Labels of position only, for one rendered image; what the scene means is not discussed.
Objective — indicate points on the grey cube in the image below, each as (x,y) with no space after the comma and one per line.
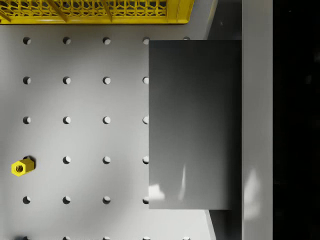
(195,125)

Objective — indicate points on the yellow basket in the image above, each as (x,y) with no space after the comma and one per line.
(100,11)

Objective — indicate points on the yellow bolt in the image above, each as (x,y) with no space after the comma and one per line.
(22,168)

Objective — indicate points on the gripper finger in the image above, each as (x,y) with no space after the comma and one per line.
(226,20)
(227,225)

